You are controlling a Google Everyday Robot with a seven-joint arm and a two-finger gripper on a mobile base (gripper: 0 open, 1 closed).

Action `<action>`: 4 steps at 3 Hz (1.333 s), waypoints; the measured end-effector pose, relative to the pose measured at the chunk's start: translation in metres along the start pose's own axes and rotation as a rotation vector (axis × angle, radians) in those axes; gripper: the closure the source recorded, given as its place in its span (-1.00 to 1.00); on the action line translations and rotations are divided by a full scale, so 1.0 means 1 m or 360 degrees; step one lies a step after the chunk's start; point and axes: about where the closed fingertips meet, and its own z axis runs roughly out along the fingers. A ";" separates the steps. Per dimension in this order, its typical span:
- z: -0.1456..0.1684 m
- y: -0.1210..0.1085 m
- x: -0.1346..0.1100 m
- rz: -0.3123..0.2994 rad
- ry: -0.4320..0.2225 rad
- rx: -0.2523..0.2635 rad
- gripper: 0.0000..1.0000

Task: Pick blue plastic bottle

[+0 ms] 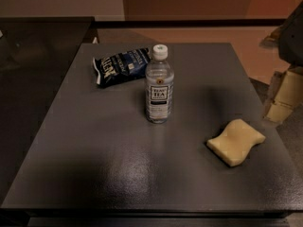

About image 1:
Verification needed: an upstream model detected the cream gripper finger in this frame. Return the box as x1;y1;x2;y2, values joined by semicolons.
263;65;303;124

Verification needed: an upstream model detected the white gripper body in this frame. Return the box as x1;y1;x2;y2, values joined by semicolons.
259;1;303;67

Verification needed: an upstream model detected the clear plastic tea bottle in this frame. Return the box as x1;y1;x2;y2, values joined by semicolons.
145;44;174;124

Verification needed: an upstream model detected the yellow sponge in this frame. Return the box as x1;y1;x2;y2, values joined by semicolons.
206;119;266;167

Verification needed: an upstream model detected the dark blue chip bag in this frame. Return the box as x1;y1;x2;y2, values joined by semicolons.
93;47;152;88

